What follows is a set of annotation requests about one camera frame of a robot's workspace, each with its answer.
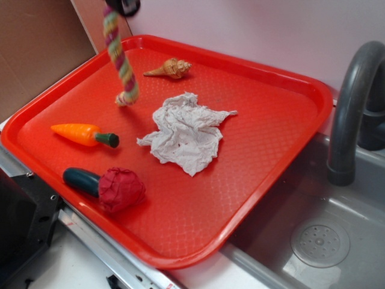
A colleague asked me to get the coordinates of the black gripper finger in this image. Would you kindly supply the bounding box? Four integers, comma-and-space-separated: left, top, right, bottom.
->
105, 0, 141, 17

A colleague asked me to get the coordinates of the multicolored twisted rope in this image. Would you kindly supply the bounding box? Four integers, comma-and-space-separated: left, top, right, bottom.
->
102, 5, 140, 107

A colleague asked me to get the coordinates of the brown toy seashell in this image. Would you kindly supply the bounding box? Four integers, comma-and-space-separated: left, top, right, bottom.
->
143, 58, 192, 79

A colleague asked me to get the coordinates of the brown cardboard panel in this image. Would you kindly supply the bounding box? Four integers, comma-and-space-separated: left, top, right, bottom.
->
1, 1, 106, 122

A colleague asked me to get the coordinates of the orange toy carrot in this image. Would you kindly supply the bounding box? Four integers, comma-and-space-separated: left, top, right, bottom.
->
51, 123, 120, 148

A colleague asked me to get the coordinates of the crumpled white cloth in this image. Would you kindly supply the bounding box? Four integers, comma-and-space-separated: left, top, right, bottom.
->
137, 92, 238, 177

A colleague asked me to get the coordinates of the red plastic tray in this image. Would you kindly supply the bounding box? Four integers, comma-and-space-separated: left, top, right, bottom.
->
1, 36, 333, 269

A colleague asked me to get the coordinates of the dark green toy cucumber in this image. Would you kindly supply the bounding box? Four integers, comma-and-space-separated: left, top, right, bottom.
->
63, 167, 100, 197

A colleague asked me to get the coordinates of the red crumpled paper ball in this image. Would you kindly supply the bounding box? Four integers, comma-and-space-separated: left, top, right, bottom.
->
98, 167, 146, 213

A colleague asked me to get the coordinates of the grey toy faucet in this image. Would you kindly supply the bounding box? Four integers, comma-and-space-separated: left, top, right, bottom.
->
327, 41, 384, 186

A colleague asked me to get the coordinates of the grey plastic sink basin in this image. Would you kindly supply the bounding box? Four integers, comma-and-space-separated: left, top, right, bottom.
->
222, 135, 384, 288

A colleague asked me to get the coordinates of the round sink drain cover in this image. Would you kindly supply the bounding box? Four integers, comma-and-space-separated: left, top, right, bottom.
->
291, 218, 350, 269

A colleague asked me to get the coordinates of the black metal bracket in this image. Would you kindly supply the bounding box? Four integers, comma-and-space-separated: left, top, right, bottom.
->
1, 171, 61, 288

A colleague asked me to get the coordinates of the silver metal rail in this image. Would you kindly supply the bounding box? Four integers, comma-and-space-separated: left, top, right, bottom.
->
0, 144, 187, 289

